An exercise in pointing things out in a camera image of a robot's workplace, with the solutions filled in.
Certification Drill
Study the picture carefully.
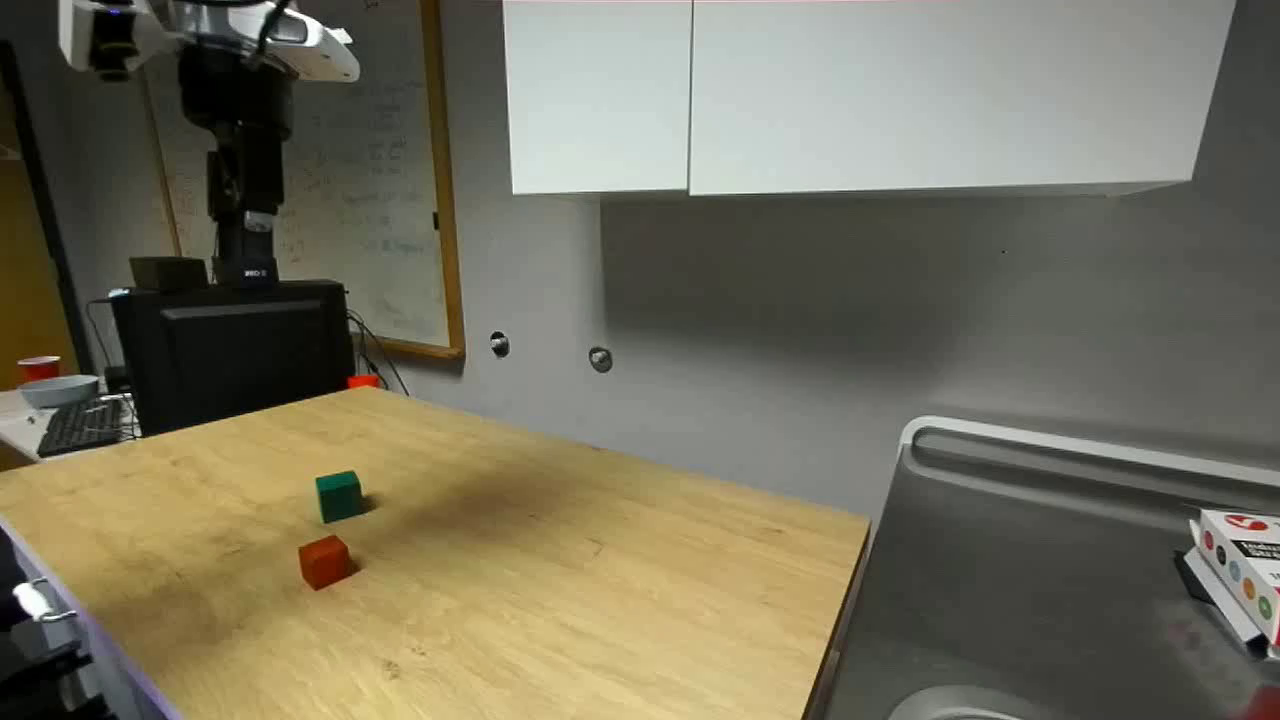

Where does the narrow white cabinet door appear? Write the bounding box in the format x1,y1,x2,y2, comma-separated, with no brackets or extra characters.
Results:
502,0,702,198

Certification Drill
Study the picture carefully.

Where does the black computer monitor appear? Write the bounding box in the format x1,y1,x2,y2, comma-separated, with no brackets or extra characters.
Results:
110,276,359,438

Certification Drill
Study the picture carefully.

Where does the white wall cabinet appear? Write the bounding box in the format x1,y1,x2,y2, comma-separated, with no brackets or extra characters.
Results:
684,0,1240,198

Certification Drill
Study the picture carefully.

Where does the small black box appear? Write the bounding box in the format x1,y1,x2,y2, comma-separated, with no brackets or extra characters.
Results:
125,250,211,301

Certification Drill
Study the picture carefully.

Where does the white bowl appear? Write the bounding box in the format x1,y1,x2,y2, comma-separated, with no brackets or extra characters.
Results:
18,370,110,410

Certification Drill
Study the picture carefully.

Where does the stainless steel sink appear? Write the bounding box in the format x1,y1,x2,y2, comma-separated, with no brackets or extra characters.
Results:
803,410,1280,720

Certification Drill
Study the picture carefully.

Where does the orange cube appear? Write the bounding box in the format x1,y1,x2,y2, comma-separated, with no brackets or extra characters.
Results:
295,530,366,596

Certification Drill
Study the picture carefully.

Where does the black keyboard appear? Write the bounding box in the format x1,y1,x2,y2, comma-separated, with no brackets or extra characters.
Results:
31,397,131,459

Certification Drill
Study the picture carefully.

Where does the black metal table clamp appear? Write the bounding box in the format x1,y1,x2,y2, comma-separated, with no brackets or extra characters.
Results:
0,520,141,720

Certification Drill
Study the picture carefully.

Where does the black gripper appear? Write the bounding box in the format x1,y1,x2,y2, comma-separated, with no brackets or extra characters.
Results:
175,43,292,286

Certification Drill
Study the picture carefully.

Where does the colourful printed cardboard box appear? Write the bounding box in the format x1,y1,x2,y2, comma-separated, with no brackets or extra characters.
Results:
1181,502,1280,665

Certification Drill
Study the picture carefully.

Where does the red cup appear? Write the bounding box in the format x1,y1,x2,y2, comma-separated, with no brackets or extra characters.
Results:
18,350,67,387

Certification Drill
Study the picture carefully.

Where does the wood-framed whiteboard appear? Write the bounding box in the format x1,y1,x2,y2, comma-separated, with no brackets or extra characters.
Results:
141,0,470,367

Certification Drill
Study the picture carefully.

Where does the green cube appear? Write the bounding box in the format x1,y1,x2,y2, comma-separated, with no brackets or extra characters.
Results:
311,468,369,528

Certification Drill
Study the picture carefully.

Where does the brown wooden door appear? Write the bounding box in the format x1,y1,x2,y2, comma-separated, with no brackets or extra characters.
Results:
0,36,79,390

